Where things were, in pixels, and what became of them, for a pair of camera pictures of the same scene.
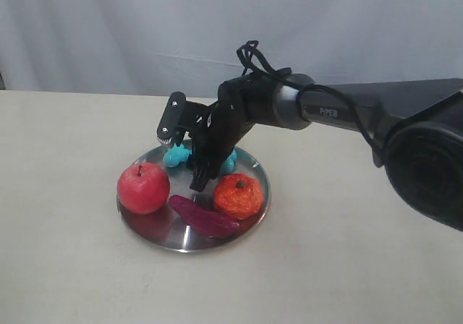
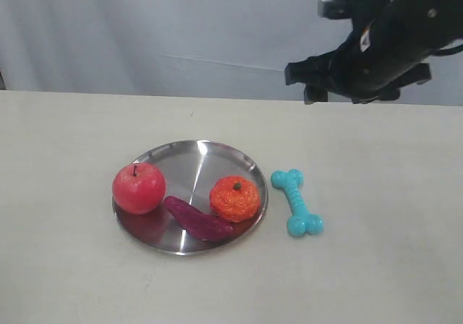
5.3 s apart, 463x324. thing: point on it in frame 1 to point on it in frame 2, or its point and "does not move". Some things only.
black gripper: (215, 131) to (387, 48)
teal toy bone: (180, 154) to (301, 222)
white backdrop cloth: (179, 35) does not move
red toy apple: (143, 188) does not move
